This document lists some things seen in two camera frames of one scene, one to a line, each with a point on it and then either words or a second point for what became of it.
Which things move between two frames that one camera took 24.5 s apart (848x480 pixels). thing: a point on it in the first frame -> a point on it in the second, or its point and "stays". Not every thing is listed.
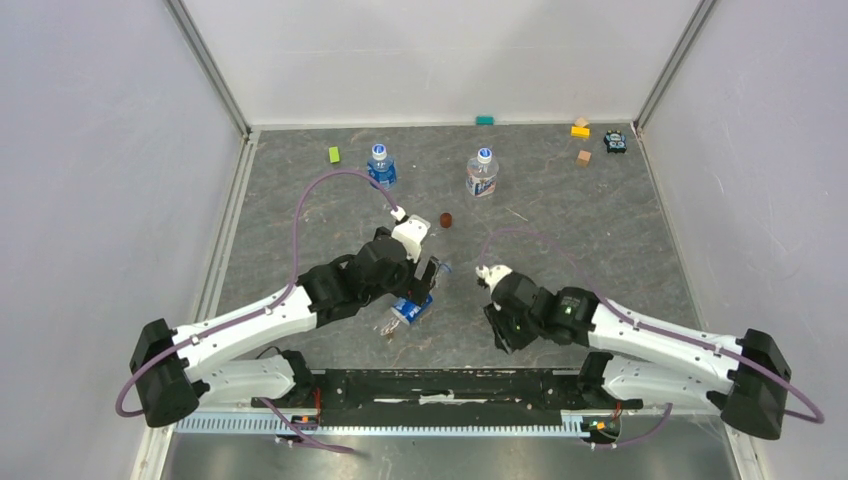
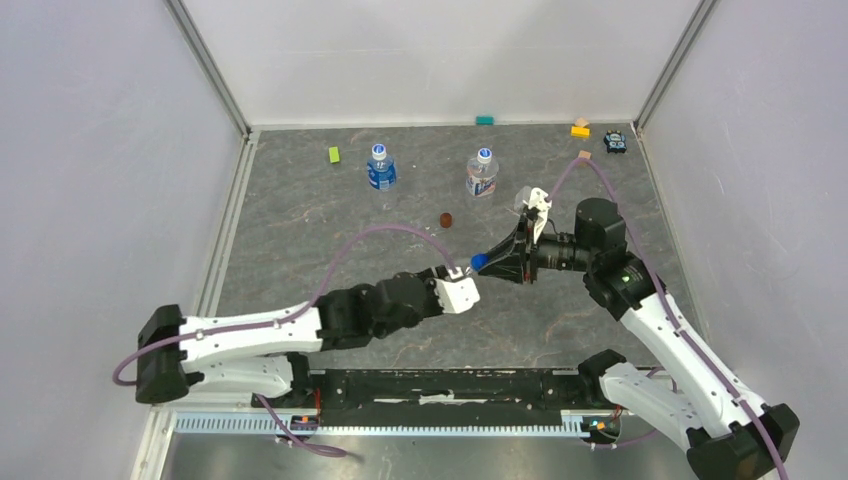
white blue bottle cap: x=484 y=155 stays
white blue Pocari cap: x=379 y=152 stays
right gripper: x=504 y=339 -> x=515 y=257
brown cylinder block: x=446 y=220 stays
